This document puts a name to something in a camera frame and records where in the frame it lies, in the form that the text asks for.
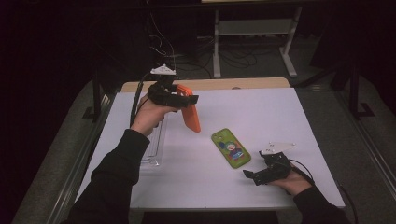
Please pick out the white table cover board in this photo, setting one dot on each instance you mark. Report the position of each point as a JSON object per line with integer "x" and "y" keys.
{"x": 249, "y": 109}

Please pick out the black metal stand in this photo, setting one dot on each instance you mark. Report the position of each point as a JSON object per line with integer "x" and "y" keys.
{"x": 96, "y": 99}
{"x": 355, "y": 93}

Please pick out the white metal table frame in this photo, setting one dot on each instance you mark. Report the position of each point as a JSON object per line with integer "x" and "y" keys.
{"x": 253, "y": 28}

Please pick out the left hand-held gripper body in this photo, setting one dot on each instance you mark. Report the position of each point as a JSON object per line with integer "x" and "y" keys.
{"x": 163, "y": 95}

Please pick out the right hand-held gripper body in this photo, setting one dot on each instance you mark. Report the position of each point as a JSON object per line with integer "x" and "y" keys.
{"x": 277, "y": 169}

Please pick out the person's left hand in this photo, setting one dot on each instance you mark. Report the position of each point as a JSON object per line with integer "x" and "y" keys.
{"x": 148, "y": 115}

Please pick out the aluminium rail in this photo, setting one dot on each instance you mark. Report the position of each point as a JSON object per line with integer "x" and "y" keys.
{"x": 367, "y": 140}
{"x": 77, "y": 168}

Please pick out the green cartoon phone case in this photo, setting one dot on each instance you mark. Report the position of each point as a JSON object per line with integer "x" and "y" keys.
{"x": 231, "y": 148}

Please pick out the orange phone case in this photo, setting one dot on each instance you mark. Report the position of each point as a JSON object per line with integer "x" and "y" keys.
{"x": 191, "y": 118}

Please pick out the clear plastic rack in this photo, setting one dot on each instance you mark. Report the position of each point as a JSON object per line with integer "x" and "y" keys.
{"x": 155, "y": 146}

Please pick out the person's right hand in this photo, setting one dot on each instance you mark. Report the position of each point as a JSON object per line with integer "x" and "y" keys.
{"x": 295, "y": 183}

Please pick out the wooden table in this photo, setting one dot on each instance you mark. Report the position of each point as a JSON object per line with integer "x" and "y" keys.
{"x": 218, "y": 84}

